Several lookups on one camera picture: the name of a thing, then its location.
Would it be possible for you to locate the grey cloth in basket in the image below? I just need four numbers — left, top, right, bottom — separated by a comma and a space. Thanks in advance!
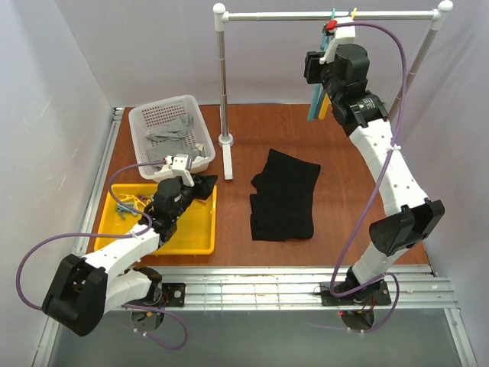
145, 114, 195, 162

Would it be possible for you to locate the white metal clothes rack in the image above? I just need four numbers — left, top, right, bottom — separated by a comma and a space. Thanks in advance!
212, 1, 453, 180

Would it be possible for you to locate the white cloth in basket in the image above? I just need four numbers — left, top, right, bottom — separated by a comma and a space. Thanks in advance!
193, 143, 207, 159

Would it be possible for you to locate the white plastic laundry basket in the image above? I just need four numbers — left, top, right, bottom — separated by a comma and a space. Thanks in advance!
128, 95, 215, 182

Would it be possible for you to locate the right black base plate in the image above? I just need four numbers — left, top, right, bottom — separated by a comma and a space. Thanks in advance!
315, 280, 391, 307

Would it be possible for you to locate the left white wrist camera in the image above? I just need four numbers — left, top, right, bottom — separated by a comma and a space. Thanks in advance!
160, 154, 194, 187

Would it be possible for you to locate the aluminium rail frame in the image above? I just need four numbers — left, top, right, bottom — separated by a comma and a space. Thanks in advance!
38, 104, 476, 366

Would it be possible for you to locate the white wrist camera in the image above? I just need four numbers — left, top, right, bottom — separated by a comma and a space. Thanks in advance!
319, 17, 356, 65
160, 154, 194, 187

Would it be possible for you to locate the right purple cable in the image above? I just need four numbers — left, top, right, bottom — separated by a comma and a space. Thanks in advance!
329, 20, 406, 337

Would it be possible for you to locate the teal plastic hanger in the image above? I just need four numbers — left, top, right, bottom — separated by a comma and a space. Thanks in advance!
307, 30, 329, 122

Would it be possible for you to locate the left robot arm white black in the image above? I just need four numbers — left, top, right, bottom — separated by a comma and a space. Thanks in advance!
41, 174, 218, 336

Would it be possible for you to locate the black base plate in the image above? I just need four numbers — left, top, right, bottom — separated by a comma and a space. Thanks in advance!
128, 282, 186, 308
315, 280, 391, 307

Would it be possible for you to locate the yellow plastic hanger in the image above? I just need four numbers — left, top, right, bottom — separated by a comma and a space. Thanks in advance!
316, 7, 358, 120

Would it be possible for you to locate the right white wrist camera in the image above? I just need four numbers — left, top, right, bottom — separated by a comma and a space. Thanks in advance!
319, 17, 356, 65

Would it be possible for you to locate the yellow clothespin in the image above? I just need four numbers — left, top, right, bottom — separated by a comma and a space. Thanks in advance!
118, 193, 138, 206

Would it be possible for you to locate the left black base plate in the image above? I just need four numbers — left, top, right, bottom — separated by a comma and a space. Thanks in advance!
128, 282, 186, 308

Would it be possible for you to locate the black underwear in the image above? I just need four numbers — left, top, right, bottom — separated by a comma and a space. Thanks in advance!
250, 149, 321, 242

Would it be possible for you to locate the yellow plastic tray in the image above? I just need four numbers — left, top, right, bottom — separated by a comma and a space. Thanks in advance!
98, 183, 217, 256

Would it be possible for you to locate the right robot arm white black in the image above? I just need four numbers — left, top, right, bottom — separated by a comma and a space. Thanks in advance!
304, 44, 445, 304

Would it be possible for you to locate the teal clothespin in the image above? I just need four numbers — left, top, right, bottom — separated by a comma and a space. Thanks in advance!
115, 203, 138, 220

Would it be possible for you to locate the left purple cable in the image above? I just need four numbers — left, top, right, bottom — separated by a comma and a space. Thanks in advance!
15, 160, 189, 351

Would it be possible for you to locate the purple cable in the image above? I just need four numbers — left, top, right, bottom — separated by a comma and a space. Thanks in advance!
15, 160, 189, 351
329, 20, 406, 337

